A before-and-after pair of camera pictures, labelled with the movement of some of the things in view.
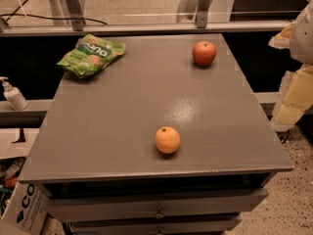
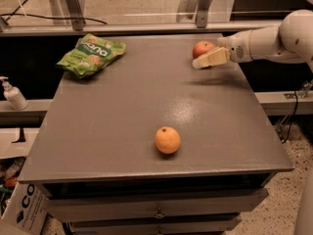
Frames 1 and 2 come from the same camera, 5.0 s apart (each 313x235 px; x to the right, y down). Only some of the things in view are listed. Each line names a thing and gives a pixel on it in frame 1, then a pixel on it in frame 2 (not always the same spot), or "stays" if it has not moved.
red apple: [203, 52] stays
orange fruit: [167, 140] stays
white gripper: [303, 38] to [235, 49]
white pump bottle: [14, 95] stays
